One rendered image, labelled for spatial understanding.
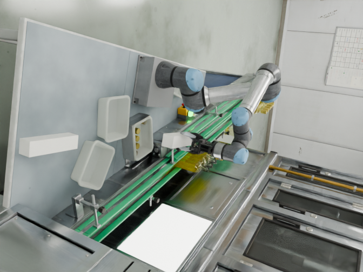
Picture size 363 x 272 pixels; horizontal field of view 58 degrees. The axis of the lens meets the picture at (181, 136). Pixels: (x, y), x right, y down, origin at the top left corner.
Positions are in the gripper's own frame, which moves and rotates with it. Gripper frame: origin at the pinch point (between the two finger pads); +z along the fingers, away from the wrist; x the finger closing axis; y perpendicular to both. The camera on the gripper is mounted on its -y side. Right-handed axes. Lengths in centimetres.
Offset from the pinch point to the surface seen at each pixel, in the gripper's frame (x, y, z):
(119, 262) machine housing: 30, 68, -21
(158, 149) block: 12.0, -16.9, 23.3
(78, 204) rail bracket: 32, 43, 23
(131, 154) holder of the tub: 14.1, 2.5, 27.9
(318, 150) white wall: 64, -670, -12
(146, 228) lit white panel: 47.1, 10.9, 6.0
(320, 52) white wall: -145, -596, 23
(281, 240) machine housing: 41, -21, -56
